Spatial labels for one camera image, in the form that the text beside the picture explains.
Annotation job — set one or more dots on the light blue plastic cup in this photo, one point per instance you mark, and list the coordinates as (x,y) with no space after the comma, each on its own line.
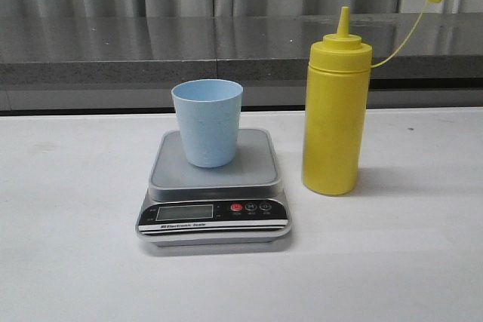
(208,112)

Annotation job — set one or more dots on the yellow squeeze bottle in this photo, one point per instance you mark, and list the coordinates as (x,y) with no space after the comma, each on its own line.
(338,76)

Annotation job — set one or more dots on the silver electronic kitchen scale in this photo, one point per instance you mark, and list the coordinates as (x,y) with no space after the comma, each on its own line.
(238,203)

